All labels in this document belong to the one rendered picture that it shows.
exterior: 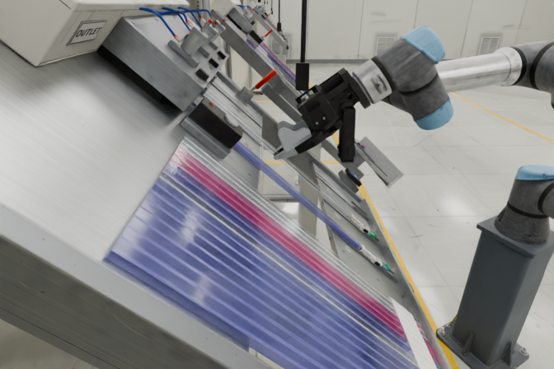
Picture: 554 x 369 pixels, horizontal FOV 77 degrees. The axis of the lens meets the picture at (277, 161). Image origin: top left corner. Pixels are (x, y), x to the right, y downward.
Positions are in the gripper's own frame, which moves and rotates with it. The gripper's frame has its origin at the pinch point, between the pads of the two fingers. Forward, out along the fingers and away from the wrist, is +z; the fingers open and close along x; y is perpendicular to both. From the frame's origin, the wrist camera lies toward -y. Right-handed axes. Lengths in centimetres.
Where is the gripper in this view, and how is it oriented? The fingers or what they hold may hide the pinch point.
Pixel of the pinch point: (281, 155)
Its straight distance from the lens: 70.7
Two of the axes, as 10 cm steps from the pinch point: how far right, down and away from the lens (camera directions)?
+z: -8.1, 5.4, 2.2
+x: 0.2, 4.1, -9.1
